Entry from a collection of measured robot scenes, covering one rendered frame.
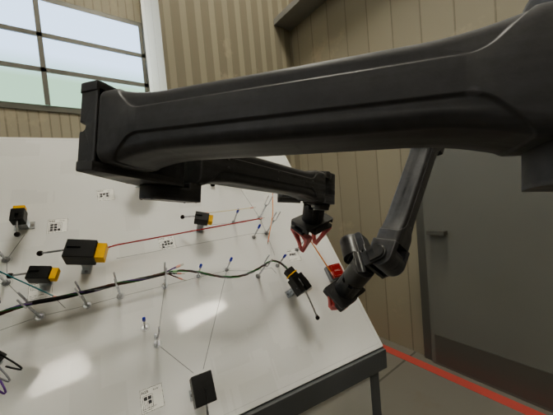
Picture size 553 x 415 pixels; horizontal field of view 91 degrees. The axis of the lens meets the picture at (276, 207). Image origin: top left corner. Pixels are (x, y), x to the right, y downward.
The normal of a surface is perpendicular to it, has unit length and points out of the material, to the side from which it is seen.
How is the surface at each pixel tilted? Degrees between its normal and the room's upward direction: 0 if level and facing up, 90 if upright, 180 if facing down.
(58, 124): 90
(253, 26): 90
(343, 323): 54
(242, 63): 90
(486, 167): 90
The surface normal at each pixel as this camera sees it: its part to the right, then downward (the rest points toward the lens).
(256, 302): 0.32, -0.59
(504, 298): -0.80, 0.10
